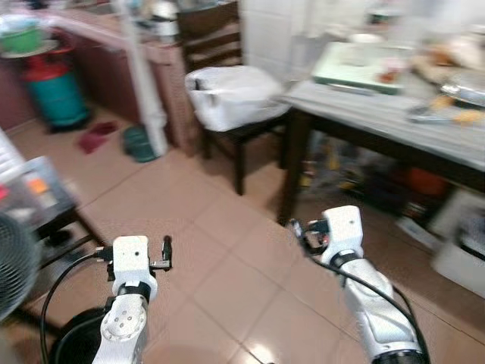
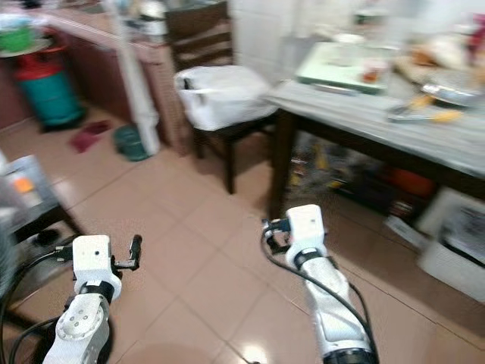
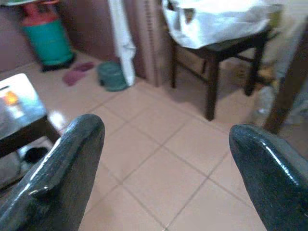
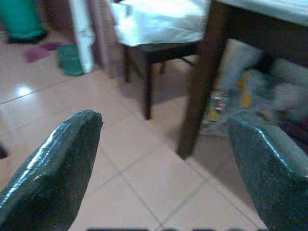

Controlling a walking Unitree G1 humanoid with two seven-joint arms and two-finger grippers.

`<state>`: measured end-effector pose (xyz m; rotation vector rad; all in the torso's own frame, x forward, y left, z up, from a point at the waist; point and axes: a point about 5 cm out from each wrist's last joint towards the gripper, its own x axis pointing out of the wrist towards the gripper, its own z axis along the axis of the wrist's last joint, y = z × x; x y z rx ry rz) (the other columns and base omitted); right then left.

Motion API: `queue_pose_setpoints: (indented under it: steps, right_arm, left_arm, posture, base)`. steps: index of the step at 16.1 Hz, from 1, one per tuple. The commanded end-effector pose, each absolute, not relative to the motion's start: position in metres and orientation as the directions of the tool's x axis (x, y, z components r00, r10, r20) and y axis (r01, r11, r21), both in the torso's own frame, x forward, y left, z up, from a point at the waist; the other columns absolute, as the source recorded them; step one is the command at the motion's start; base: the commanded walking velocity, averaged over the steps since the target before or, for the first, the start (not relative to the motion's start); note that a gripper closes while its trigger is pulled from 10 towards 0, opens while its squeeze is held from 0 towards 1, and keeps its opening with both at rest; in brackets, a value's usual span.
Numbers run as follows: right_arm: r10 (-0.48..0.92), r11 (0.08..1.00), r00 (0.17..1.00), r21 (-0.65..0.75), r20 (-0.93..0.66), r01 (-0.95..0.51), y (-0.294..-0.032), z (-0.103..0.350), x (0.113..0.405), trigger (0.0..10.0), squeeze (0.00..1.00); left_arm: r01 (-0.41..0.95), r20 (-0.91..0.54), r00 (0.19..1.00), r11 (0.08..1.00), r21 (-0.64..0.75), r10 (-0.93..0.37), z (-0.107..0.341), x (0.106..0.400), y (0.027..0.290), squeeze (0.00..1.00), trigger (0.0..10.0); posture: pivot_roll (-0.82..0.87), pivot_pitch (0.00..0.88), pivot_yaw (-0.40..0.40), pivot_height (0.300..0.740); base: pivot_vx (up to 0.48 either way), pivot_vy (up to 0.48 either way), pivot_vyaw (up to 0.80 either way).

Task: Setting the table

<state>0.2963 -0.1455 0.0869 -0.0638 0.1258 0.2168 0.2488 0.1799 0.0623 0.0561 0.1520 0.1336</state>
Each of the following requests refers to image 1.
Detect black low stool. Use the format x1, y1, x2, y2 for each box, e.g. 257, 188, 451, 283
30, 206, 108, 275

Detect green slipper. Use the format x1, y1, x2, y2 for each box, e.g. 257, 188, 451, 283
123, 125, 158, 163

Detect orange plastic container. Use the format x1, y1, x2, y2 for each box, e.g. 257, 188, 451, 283
402, 167, 449, 199

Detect marble top wooden table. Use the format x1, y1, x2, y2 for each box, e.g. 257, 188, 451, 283
277, 72, 485, 225

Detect red slipper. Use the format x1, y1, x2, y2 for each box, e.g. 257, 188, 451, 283
78, 121, 119, 155

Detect grey electric fan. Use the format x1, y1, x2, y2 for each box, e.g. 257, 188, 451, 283
0, 212, 41, 323

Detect white plastic bag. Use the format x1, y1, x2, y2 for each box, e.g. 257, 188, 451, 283
186, 66, 290, 133

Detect white plastic crate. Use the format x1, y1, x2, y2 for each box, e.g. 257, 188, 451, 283
432, 190, 485, 298

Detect clear plastic storage box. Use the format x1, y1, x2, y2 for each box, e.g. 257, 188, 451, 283
0, 155, 78, 230

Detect white drain pipe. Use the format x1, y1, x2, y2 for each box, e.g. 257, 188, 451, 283
114, 0, 169, 157

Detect pale green tray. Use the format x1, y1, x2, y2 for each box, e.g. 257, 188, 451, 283
312, 42, 415, 96

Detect steel tongs with orange tips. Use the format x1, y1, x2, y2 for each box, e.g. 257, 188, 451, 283
409, 106, 485, 127

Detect teal and red gas cylinder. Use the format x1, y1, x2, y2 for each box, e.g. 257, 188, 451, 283
21, 49, 90, 131

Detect pink tiled kitchen counter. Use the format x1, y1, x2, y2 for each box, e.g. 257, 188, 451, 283
45, 6, 199, 157

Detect round stainless steel bowl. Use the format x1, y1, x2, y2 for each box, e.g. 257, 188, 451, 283
442, 82, 485, 108

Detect dark wooden chair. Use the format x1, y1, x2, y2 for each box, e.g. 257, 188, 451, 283
176, 0, 293, 196

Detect steel cooking pot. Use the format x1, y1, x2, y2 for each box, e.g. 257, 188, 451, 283
148, 0, 180, 39

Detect green plastic pot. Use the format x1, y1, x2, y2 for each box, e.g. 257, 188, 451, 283
0, 17, 51, 55

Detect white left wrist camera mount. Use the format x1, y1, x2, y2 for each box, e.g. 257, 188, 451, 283
112, 236, 158, 298

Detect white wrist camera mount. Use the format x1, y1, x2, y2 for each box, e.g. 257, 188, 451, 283
322, 206, 365, 262
112, 236, 158, 298

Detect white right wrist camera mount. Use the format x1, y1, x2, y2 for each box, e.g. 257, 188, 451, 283
322, 206, 365, 262

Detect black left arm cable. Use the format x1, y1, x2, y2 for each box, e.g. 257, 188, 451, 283
39, 253, 114, 364

